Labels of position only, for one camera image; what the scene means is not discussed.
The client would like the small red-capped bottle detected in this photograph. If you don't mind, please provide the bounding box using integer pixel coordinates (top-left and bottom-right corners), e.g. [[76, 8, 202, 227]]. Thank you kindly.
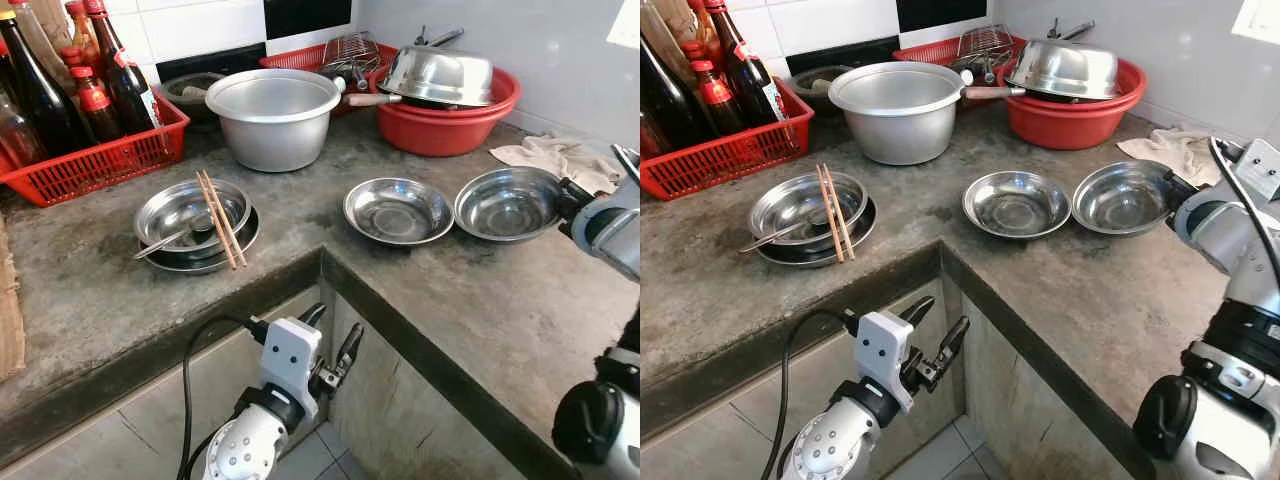
[[690, 60, 747, 137], [68, 65, 127, 144]]

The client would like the large aluminium pot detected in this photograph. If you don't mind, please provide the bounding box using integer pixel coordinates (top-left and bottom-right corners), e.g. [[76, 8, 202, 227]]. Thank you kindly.
[[828, 62, 967, 167], [205, 68, 343, 173]]

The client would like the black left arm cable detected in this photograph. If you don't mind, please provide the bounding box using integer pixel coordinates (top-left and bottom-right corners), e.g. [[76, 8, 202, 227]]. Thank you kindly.
[[177, 315, 271, 480], [760, 308, 863, 480]]

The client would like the large dark sauce bottle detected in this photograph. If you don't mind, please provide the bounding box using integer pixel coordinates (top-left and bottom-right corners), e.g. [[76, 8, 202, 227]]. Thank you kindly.
[[640, 35, 723, 153], [0, 10, 97, 159]]

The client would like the red plastic basin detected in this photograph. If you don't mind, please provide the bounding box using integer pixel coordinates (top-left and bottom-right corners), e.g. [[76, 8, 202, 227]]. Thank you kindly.
[[375, 62, 522, 158], [1003, 55, 1149, 151]]

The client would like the dark wok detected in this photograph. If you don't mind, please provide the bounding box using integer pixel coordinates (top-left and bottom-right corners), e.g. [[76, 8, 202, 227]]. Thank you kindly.
[[790, 64, 852, 102], [160, 72, 227, 107]]

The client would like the dark steel plate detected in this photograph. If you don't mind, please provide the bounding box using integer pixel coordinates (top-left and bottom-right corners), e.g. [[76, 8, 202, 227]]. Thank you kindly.
[[150, 205, 263, 276], [757, 196, 879, 269]]

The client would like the red bottle basket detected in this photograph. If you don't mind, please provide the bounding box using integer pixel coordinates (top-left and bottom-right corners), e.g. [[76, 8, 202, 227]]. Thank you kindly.
[[0, 93, 191, 208], [640, 82, 815, 201]]

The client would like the tall dark labelled bottle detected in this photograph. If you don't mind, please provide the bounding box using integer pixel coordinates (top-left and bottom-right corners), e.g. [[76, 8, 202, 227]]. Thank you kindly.
[[703, 0, 787, 127], [82, 0, 162, 137]]

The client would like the shallow stainless steel bowl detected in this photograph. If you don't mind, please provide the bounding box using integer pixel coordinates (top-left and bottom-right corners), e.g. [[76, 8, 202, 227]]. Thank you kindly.
[[352, 215, 449, 248], [343, 177, 454, 244], [962, 170, 1073, 237], [970, 210, 1067, 242]]

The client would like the clear glass bottle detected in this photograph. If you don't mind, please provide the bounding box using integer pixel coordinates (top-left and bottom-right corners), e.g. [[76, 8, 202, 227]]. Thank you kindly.
[[0, 85, 47, 171]]

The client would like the metal spoon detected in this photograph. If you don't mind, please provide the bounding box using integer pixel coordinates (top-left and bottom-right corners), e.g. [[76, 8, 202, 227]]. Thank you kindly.
[[133, 228, 217, 262], [740, 218, 832, 255]]

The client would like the brown paper bag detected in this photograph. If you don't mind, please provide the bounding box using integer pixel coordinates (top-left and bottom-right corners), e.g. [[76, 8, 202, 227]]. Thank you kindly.
[[25, 0, 77, 71], [645, 0, 706, 61]]

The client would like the upturned stainless steel pot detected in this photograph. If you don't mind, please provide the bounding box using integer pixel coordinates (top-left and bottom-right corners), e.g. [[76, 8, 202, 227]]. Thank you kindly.
[[1007, 38, 1121, 101], [378, 45, 497, 109]]

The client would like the metal wire rack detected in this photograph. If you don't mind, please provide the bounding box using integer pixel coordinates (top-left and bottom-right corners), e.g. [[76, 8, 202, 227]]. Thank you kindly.
[[955, 24, 1017, 75], [320, 30, 384, 83]]

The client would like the steel bowl under chopsticks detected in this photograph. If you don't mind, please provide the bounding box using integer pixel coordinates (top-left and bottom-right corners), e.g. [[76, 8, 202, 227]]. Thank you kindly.
[[134, 178, 253, 257], [748, 172, 869, 248]]

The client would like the bright window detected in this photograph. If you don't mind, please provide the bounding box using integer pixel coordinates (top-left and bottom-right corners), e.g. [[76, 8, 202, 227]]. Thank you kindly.
[[1232, 0, 1280, 46], [605, 0, 641, 49]]

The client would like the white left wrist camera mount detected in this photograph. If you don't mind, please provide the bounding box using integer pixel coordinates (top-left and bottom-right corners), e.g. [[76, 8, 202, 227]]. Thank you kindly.
[[258, 317, 323, 401], [855, 310, 917, 413]]

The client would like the beige dish cloth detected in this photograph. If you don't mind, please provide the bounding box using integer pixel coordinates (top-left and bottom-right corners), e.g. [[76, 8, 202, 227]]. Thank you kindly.
[[1118, 125, 1223, 187], [490, 133, 626, 196]]

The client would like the red basket with wire rack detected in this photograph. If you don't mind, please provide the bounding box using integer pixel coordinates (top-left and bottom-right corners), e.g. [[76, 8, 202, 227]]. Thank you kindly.
[[260, 40, 401, 103], [893, 33, 1031, 96]]

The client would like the deep stainless steel bowl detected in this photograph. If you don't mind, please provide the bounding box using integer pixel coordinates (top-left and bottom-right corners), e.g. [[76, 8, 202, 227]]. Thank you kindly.
[[1073, 160, 1181, 237], [455, 166, 564, 244]]

